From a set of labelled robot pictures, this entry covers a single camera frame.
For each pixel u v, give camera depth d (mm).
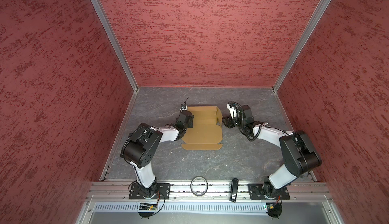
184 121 755
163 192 742
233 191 713
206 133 952
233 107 816
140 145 487
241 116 725
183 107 851
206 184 763
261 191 737
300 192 760
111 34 880
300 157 461
